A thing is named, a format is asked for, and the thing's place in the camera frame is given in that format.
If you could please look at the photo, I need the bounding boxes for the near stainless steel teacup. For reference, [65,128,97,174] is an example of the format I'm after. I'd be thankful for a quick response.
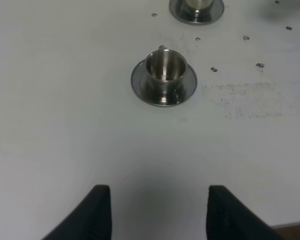
[145,44,186,101]

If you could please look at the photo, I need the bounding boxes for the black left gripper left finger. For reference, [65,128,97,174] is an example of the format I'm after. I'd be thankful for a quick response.
[44,185,113,240]

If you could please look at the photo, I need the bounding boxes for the near stainless steel saucer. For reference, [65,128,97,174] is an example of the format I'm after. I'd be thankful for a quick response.
[130,60,198,107]

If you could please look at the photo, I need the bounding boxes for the far stainless steel saucer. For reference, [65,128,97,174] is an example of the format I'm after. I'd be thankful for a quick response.
[168,0,225,26]

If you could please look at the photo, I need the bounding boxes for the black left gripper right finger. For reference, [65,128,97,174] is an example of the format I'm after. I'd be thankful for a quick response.
[206,185,283,240]

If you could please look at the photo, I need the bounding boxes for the stainless steel saucer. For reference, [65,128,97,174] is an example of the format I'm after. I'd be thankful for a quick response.
[168,0,225,26]
[130,60,198,107]

